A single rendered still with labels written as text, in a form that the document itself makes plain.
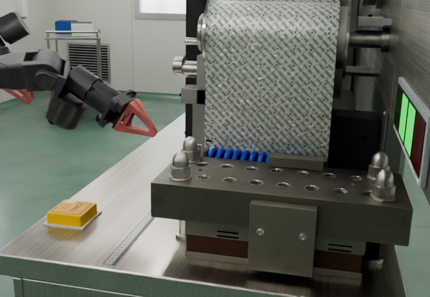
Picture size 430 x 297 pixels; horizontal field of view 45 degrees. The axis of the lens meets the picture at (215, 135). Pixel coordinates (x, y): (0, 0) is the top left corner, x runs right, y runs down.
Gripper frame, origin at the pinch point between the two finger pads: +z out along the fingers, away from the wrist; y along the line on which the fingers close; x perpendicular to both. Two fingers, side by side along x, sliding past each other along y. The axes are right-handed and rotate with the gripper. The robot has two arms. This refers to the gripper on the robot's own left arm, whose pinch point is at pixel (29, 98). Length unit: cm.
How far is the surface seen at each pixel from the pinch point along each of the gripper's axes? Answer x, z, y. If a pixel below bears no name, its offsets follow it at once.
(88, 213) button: -9, 19, -52
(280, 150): -47, 25, -57
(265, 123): -47, 20, -56
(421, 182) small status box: -50, 14, -105
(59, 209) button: -5, 16, -51
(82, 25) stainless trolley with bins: 9, 4, 413
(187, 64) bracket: -40, 6, -41
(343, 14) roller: -67, 8, -58
